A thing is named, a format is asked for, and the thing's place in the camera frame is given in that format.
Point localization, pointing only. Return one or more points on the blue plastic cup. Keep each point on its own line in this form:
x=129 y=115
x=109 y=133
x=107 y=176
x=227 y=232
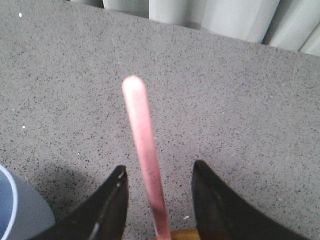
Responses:
x=24 y=213

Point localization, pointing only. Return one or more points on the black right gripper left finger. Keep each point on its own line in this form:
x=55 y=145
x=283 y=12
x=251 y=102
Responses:
x=101 y=217

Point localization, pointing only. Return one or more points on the pink chopstick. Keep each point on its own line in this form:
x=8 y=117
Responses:
x=137 y=105

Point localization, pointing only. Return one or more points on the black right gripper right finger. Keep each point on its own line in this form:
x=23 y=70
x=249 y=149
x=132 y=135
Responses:
x=221 y=214

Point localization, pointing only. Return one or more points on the bamboo wooden cup holder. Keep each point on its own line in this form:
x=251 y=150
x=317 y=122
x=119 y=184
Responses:
x=185 y=234

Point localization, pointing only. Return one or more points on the grey curtain backdrop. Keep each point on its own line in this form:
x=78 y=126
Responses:
x=292 y=25

